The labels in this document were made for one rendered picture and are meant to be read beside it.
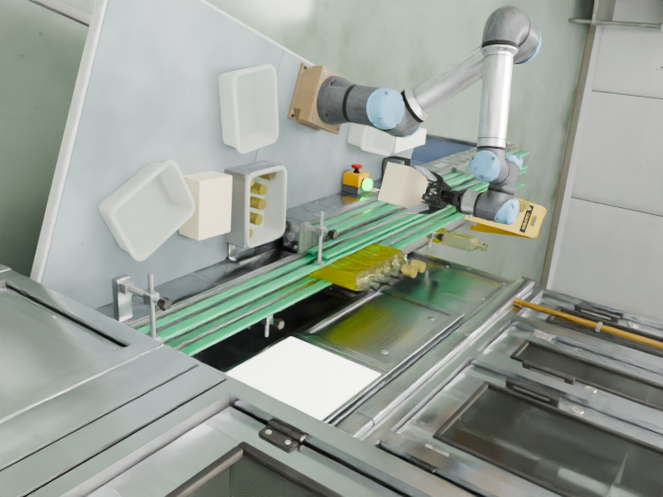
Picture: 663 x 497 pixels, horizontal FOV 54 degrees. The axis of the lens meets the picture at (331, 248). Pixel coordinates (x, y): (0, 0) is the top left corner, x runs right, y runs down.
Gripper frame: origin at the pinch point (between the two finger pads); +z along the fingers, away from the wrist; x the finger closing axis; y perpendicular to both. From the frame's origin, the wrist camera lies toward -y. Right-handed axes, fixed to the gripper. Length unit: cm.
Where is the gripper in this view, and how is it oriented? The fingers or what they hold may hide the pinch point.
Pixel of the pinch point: (408, 188)
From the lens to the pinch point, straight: 205.5
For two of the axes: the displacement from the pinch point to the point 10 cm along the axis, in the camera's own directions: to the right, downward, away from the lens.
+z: -8.0, -2.6, 5.4
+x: -2.6, 9.6, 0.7
